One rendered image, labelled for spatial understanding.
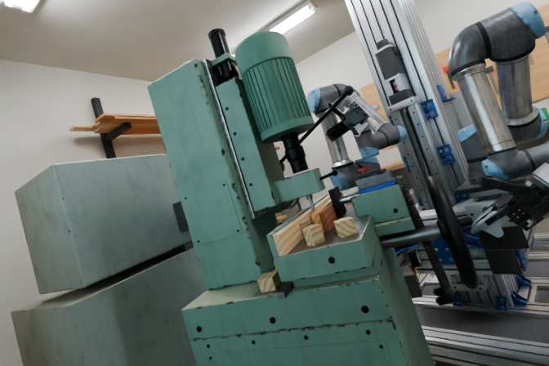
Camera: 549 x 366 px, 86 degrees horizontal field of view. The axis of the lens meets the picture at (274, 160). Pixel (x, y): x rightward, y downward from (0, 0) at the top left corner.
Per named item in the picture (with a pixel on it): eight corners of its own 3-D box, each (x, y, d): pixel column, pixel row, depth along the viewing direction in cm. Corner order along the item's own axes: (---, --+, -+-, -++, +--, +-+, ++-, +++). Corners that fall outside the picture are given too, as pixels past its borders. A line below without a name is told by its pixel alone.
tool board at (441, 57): (583, 85, 287) (549, 2, 294) (381, 150, 391) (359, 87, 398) (582, 86, 290) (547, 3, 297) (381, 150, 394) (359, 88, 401)
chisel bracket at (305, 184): (322, 196, 86) (313, 168, 87) (280, 208, 92) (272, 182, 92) (328, 192, 93) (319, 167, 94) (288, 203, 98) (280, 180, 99)
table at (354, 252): (420, 259, 56) (409, 229, 56) (280, 283, 68) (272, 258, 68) (409, 202, 112) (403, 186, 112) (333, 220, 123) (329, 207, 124)
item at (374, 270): (379, 274, 65) (373, 257, 65) (294, 288, 73) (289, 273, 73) (386, 227, 102) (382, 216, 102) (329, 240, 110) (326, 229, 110)
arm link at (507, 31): (490, 135, 123) (469, 17, 92) (534, 122, 116) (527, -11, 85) (502, 155, 114) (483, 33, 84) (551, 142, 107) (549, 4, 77)
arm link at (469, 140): (463, 158, 125) (452, 129, 126) (501, 148, 119) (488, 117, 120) (467, 161, 115) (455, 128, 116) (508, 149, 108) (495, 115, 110)
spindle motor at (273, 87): (305, 123, 81) (272, 21, 84) (252, 145, 88) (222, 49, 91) (321, 127, 98) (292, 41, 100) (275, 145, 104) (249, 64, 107)
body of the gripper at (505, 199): (524, 233, 76) (569, 202, 71) (495, 209, 78) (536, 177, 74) (515, 224, 83) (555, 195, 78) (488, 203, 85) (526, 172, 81)
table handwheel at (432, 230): (497, 303, 59) (444, 167, 67) (395, 314, 67) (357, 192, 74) (473, 272, 85) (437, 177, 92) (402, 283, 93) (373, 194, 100)
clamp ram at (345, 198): (361, 213, 85) (351, 183, 86) (336, 219, 88) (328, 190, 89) (364, 207, 93) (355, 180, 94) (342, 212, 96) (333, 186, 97)
